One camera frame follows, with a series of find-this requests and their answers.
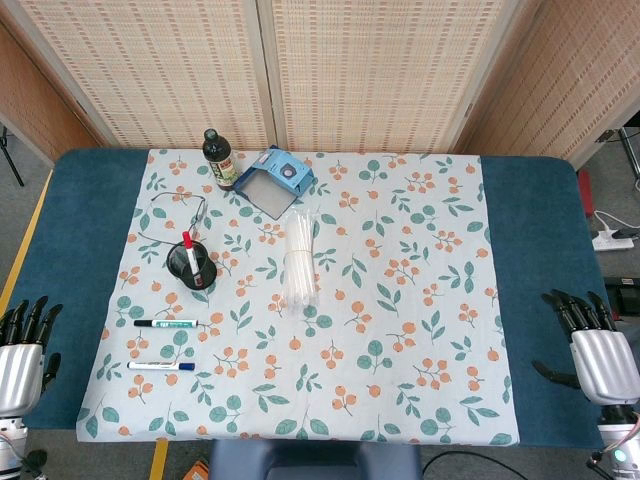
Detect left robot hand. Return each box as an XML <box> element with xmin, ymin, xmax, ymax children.
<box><xmin>0</xmin><ymin>295</ymin><xmax>64</xmax><ymax>417</ymax></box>

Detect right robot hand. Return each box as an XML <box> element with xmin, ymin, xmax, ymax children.
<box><xmin>531</xmin><ymin>288</ymin><xmax>640</xmax><ymax>407</ymax></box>

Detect blue-capped white marker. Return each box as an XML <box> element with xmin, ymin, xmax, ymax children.
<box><xmin>126</xmin><ymin>360</ymin><xmax>196</xmax><ymax>372</ymax></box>

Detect green-labelled black-capped marker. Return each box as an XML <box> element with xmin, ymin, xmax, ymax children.
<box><xmin>133</xmin><ymin>318</ymin><xmax>199</xmax><ymax>330</ymax></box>

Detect black mesh pen holder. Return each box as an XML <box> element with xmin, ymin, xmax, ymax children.
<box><xmin>165</xmin><ymin>240</ymin><xmax>219</xmax><ymax>290</ymax></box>

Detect red-capped white marker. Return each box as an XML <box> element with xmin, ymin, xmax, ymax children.
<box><xmin>182</xmin><ymin>230</ymin><xmax>202</xmax><ymax>287</ymax></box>

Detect black device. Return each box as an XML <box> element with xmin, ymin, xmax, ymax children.
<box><xmin>604</xmin><ymin>277</ymin><xmax>640</xmax><ymax>316</ymax></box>

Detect black knobbed lever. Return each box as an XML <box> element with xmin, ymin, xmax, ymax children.
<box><xmin>22</xmin><ymin>449</ymin><xmax>49</xmax><ymax>476</ymax></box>

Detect white power strip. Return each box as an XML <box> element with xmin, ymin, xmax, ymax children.
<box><xmin>592</xmin><ymin>230</ymin><xmax>636</xmax><ymax>252</ymax></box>

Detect teal blue table cover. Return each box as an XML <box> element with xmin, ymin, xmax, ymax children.
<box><xmin>0</xmin><ymin>148</ymin><xmax>614</xmax><ymax>449</ymax></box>

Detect red flat object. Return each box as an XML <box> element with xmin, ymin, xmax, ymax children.
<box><xmin>577</xmin><ymin>169</ymin><xmax>596</xmax><ymax>221</ymax></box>

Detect metal stand with clamp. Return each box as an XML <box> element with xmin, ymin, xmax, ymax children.
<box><xmin>594</xmin><ymin>127</ymin><xmax>640</xmax><ymax>191</ymax></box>

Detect black tripod leg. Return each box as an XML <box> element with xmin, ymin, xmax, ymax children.
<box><xmin>0</xmin><ymin>124</ymin><xmax>25</xmax><ymax>187</ymax></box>

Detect floral white tablecloth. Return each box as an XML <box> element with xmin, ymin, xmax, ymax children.
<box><xmin>75</xmin><ymin>148</ymin><xmax>521</xmax><ymax>446</ymax></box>

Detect thin-framed eyeglasses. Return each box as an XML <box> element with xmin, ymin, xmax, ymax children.
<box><xmin>138</xmin><ymin>189</ymin><xmax>210</xmax><ymax>246</ymax></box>

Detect dark tea bottle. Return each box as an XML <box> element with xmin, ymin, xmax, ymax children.
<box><xmin>202</xmin><ymin>128</ymin><xmax>238</xmax><ymax>191</ymax></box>

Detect dark blue chair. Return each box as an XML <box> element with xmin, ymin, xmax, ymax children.
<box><xmin>208</xmin><ymin>439</ymin><xmax>424</xmax><ymax>480</ymax></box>

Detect bundle of clear straws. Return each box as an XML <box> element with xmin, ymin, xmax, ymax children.
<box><xmin>281</xmin><ymin>209</ymin><xmax>321</xmax><ymax>316</ymax></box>

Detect open blue cardboard box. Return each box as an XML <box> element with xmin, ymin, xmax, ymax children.
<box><xmin>232</xmin><ymin>145</ymin><xmax>315</xmax><ymax>219</ymax></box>

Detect woven bamboo folding screen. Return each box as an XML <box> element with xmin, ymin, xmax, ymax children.
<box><xmin>0</xmin><ymin>0</ymin><xmax>640</xmax><ymax>169</ymax></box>

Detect white power cable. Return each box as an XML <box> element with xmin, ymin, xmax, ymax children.
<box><xmin>593</xmin><ymin>209</ymin><xmax>622</xmax><ymax>236</ymax></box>

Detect black floor cable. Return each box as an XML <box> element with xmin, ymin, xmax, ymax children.
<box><xmin>422</xmin><ymin>451</ymin><xmax>516</xmax><ymax>480</ymax></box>

